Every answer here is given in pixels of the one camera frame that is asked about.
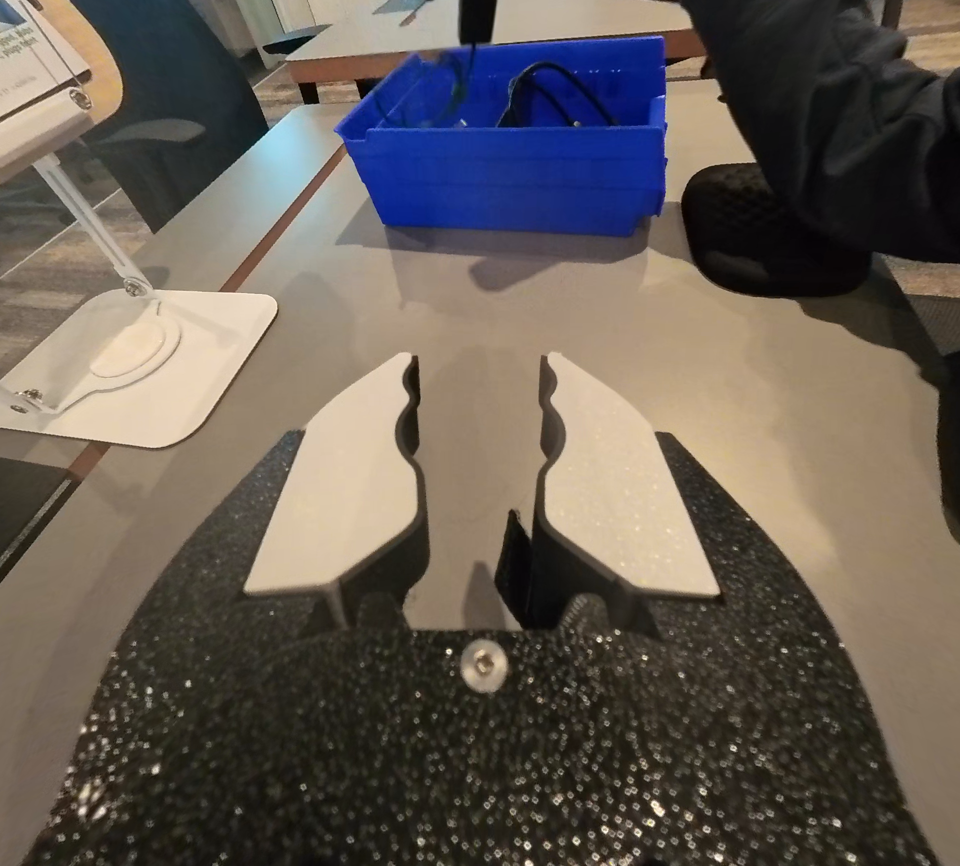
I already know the white wood-edged table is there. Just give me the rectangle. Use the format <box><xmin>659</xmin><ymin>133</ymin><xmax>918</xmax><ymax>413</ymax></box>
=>
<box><xmin>285</xmin><ymin>0</ymin><xmax>920</xmax><ymax>104</ymax></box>

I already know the printed instruction sheet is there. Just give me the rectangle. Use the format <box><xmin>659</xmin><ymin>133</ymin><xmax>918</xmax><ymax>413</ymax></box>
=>
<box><xmin>0</xmin><ymin>0</ymin><xmax>91</xmax><ymax>147</ymax></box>

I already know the person's right forearm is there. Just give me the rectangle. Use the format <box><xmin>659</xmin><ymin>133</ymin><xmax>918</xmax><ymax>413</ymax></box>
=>
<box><xmin>678</xmin><ymin>0</ymin><xmax>960</xmax><ymax>263</ymax></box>

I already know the person's dark clothing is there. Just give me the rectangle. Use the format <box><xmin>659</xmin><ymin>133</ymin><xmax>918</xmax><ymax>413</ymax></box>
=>
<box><xmin>936</xmin><ymin>367</ymin><xmax>960</xmax><ymax>548</ymax></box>

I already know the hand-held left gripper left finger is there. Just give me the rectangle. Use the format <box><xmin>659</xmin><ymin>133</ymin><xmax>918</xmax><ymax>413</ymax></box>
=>
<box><xmin>243</xmin><ymin>352</ymin><xmax>432</xmax><ymax>631</ymax></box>

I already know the black office chair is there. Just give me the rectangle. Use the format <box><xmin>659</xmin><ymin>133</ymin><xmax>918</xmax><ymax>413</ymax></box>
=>
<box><xmin>0</xmin><ymin>0</ymin><xmax>270</xmax><ymax>235</ymax></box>

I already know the blue plastic bin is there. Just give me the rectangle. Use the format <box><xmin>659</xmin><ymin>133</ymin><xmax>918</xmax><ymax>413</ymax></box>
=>
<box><xmin>333</xmin><ymin>35</ymin><xmax>670</xmax><ymax>239</ymax></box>

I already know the black rectangular pad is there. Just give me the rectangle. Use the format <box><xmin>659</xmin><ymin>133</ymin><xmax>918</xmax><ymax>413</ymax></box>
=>
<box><xmin>0</xmin><ymin>457</ymin><xmax>74</xmax><ymax>575</ymax></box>

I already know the white wooden document stand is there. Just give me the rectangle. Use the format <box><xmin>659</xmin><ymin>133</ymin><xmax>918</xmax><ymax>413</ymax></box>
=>
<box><xmin>0</xmin><ymin>0</ymin><xmax>280</xmax><ymax>449</ymax></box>

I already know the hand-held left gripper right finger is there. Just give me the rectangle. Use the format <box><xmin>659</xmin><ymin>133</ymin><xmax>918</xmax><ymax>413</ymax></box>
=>
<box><xmin>531</xmin><ymin>352</ymin><xmax>723</xmax><ymax>641</ymax></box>

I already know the black oval wrist pad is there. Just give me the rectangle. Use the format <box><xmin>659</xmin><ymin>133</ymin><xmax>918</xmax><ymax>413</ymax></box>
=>
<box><xmin>681</xmin><ymin>161</ymin><xmax>875</xmax><ymax>299</ymax></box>

